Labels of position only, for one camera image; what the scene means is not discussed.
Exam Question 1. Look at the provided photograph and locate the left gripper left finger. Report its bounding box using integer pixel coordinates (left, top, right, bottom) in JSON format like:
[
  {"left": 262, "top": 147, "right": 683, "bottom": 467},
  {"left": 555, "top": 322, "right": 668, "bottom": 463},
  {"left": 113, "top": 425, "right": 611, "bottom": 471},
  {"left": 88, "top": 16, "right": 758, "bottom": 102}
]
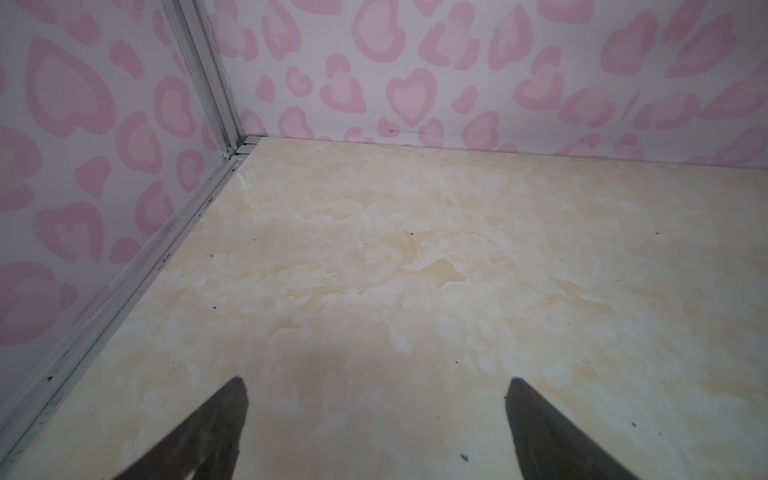
[{"left": 117, "top": 376, "right": 249, "bottom": 479}]

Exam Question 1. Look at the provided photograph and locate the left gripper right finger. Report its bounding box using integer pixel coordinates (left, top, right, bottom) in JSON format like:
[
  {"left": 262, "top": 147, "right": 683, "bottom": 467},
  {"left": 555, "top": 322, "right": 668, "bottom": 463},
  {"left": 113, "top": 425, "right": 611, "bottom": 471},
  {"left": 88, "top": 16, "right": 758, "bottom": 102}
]
[{"left": 505, "top": 377, "right": 637, "bottom": 480}]

